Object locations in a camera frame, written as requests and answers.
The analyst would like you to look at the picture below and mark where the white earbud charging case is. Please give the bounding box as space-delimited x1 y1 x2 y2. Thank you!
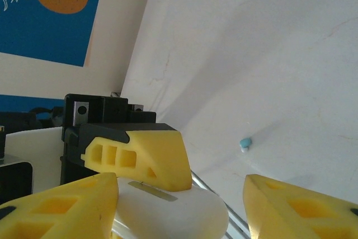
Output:
111 176 230 239

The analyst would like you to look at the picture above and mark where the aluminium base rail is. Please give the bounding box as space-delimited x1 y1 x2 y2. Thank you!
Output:
191 170 251 239

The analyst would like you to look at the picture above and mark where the blue wireless earbud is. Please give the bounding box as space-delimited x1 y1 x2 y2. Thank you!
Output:
239 137 253 153

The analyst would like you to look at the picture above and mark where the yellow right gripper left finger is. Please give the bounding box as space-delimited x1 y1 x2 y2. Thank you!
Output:
0 172 119 239

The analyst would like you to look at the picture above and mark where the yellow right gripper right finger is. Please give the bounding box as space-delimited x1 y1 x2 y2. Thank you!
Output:
242 174 358 239

